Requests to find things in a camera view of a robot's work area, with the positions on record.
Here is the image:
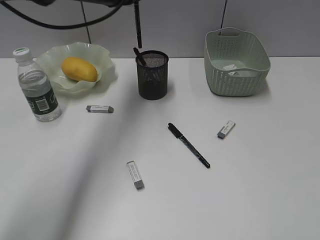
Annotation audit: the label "grey eraser right side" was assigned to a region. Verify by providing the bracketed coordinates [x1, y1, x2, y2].
[217, 120, 236, 139]

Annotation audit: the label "green woven plastic basket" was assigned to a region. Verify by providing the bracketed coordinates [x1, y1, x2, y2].
[204, 27, 271, 97]

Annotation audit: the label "yellow mango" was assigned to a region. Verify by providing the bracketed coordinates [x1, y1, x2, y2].
[61, 57, 98, 82]

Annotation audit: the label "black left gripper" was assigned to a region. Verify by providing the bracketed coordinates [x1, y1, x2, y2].
[32, 0, 140, 7]

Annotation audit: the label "grey eraser front centre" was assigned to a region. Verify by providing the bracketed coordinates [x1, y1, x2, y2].
[126, 161, 145, 190]

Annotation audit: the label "black mesh pen holder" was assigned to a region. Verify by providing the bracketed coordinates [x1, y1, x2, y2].
[135, 50, 169, 101]

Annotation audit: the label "green wavy glass plate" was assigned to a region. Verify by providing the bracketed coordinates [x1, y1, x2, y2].
[36, 42, 118, 94]

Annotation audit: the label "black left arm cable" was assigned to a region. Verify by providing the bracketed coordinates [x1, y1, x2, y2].
[0, 0, 126, 30]

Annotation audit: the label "waste paper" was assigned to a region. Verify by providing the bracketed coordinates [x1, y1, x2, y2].
[222, 64, 239, 76]

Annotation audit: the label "clear plastic water bottle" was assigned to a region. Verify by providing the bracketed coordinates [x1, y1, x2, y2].
[13, 47, 62, 122]

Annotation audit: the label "grey eraser near plate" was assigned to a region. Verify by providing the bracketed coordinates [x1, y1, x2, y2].
[86, 105, 114, 114]

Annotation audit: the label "black pen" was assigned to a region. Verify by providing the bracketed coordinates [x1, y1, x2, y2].
[133, 47, 161, 87]
[168, 123, 211, 169]
[133, 0, 143, 49]

